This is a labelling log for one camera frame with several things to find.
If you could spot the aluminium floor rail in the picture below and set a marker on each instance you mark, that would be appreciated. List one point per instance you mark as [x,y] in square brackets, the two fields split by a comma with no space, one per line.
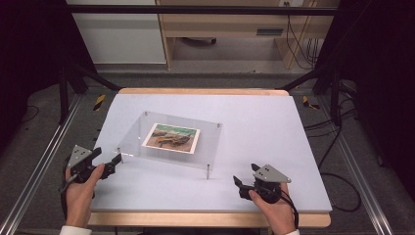
[359,176]
[36,169]

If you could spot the boat painting picture card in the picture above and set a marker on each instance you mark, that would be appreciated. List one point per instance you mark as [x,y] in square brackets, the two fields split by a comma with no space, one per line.
[171,137]

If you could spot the black horizontal crossbar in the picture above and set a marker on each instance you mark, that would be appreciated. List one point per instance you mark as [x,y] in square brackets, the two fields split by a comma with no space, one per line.
[195,10]

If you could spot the person's right hand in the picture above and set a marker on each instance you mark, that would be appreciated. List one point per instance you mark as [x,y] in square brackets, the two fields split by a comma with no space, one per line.
[280,215]

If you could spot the yellow clamp left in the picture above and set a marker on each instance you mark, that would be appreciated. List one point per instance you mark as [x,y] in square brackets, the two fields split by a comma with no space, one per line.
[99,102]

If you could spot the black metal stand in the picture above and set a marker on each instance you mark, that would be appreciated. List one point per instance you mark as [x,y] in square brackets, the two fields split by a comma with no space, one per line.
[63,98]
[334,94]

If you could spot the clear acrylic photo frame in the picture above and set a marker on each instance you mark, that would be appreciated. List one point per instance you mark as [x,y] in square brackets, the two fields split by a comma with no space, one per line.
[137,137]

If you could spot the grey desk label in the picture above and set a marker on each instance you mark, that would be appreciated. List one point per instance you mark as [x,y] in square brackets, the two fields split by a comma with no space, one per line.
[269,32]

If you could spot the black curtain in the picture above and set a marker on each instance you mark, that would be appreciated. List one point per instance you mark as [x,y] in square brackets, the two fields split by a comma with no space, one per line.
[381,65]
[29,49]

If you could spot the person's left hand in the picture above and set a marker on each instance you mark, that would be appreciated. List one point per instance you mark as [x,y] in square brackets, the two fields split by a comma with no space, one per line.
[80,199]

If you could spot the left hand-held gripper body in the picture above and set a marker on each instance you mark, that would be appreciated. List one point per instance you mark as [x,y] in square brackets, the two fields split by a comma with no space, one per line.
[79,156]

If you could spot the white cabinet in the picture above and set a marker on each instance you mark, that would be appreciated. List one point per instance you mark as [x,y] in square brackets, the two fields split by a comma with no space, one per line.
[120,36]

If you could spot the yellow clamp right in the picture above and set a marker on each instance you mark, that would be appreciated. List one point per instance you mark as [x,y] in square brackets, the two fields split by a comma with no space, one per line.
[306,102]

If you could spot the light wooden desk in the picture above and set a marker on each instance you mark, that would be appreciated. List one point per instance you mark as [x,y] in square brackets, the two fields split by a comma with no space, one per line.
[221,23]

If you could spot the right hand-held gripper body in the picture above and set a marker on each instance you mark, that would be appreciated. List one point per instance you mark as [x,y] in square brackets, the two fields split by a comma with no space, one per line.
[270,176]

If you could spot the yellow clamp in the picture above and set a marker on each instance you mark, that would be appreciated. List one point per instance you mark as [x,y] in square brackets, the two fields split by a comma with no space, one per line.
[306,102]
[99,102]

